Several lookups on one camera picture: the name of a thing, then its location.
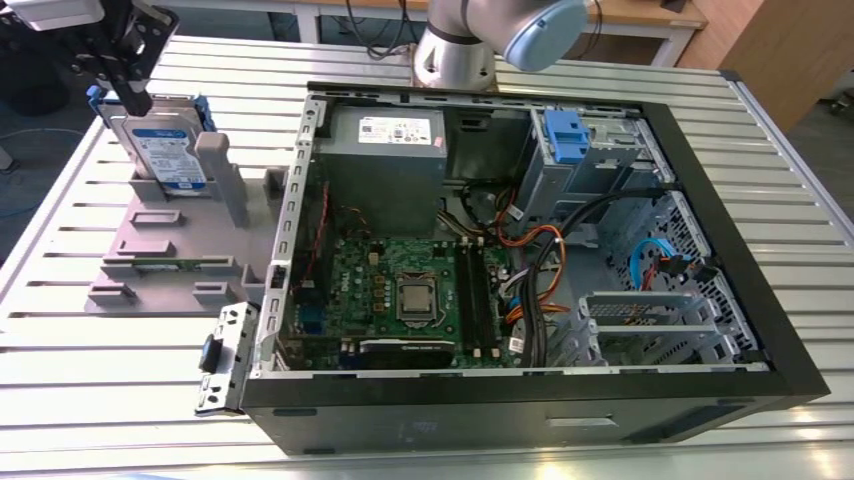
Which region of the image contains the hard disk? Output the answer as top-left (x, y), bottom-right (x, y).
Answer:
top-left (86, 84), bottom-right (215, 196)

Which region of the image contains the metal disk bay cage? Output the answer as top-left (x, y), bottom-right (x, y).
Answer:
top-left (517, 107), bottom-right (675, 241)

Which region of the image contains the perforated metal disk bay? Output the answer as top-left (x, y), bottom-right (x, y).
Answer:
top-left (577, 289), bottom-right (766, 369)

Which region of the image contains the black office chair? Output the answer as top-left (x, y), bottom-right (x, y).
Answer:
top-left (0, 29), bottom-right (72, 119)

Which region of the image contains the grey parts rack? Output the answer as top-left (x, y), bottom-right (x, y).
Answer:
top-left (86, 132), bottom-right (295, 317)

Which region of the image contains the green RAM stick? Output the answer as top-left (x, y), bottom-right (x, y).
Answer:
top-left (132, 257), bottom-right (202, 274)

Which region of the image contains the silver power supply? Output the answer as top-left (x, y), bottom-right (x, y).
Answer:
top-left (313, 104), bottom-right (449, 241)

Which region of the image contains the green motherboard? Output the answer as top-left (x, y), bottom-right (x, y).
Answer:
top-left (290, 237), bottom-right (529, 371)

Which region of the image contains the silver CPU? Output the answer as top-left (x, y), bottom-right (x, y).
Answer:
top-left (399, 284), bottom-right (434, 312)

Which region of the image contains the blue plastic bay carrier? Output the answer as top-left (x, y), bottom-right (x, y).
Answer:
top-left (543, 108), bottom-right (593, 164)

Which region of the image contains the CPU socket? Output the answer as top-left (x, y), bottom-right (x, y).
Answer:
top-left (393, 269), bottom-right (442, 329)

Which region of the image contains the black RAM slot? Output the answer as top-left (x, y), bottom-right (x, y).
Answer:
top-left (471, 237), bottom-right (503, 359)
top-left (455, 237), bottom-right (486, 359)

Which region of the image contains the black graphics card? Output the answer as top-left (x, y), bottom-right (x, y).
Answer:
top-left (339, 338), bottom-right (459, 371)

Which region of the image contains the wooden top desk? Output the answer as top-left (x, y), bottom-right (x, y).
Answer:
top-left (266, 0), bottom-right (710, 69)

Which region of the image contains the black open PC case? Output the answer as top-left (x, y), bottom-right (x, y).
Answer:
top-left (236, 79), bottom-right (833, 456)

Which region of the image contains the wooden cabinet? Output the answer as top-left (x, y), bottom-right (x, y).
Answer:
top-left (677, 0), bottom-right (854, 134)

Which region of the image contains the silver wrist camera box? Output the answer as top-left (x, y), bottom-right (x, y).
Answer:
top-left (4, 0), bottom-right (107, 32)

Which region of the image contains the red black twisted wire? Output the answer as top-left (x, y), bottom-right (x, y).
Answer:
top-left (303, 180), bottom-right (333, 289)

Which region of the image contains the hinged metal slot bracket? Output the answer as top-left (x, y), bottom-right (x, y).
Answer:
top-left (192, 302), bottom-right (262, 416)

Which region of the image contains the orange yellow power wire bundle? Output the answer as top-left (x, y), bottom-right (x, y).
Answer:
top-left (497, 224), bottom-right (570, 314)

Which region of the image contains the thick black cable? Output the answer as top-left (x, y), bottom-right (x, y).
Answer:
top-left (519, 188), bottom-right (669, 369)

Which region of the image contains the blue data wire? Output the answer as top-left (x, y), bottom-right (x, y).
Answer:
top-left (630, 238), bottom-right (686, 291)

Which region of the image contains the black power connector wire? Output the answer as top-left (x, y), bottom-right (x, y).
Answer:
top-left (657, 254), bottom-right (722, 289)

